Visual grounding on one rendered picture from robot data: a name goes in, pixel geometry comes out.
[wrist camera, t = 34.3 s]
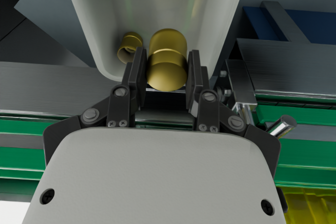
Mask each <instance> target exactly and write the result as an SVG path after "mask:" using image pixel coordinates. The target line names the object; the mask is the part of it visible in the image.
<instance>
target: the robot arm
mask: <svg viewBox="0 0 336 224"><path fill-rule="evenodd" d="M146 67H147V49H144V47H139V46H137V47H136V51H135V55H134V59H133V62H127V64H126V67H125V71H124V74H123V78H122V81H121V84H118V85H116V86H114V87H113V88H112V89H111V91H110V96H108V97H106V98H105V99H103V100H101V101H99V102H98V103H96V104H94V105H93V106H91V107H89V108H87V109H86V110H85V111H84V112H83V113H82V114H81V115H75V116H72V117H69V118H67V119H64V120H61V121H58V122H56V123H53V124H51V125H49V126H47V127H46V128H45V129H44V131H43V133H42V138H43V148H44V157H45V167H46V169H45V171H44V173H43V175H42V177H41V179H40V181H39V184H38V186H37V188H36V190H35V193H34V195H33V197H32V200H31V202H30V204H29V207H28V209H27V212H26V214H25V216H24V219H23V221H22V223H21V224H286V220H285V217H284V213H283V209H282V206H281V202H280V199H279V196H278V193H277V189H276V186H275V183H274V178H275V173H276V169H277V165H278V160H279V156H280V152H281V147H282V144H281V142H280V140H279V139H278V138H277V137H275V136H274V135H272V134H270V133H268V132H266V131H264V130H262V129H260V128H258V127H256V126H254V125H252V124H250V123H249V124H247V123H245V121H244V119H243V118H241V117H240V116H239V115H238V114H236V113H235V112H234V111H232V110H231V109H230V108H228V107H227V106H226V105H224V104H223V103H221V102H220V97H219V95H218V93H217V92H216V91H214V90H213V89H211V88H210V82H209V75H208V69H207V66H201V62H200V53H199V50H195V49H192V51H189V55H188V61H187V73H188V78H187V81H186V83H185V95H186V109H188V113H191V114H192V115H193V124H192V130H175V129H155V128H135V113H136V112H137V111H140V110H141V107H143V106H144V101H145V94H146V88H147V80H146V76H145V73H146Z"/></svg>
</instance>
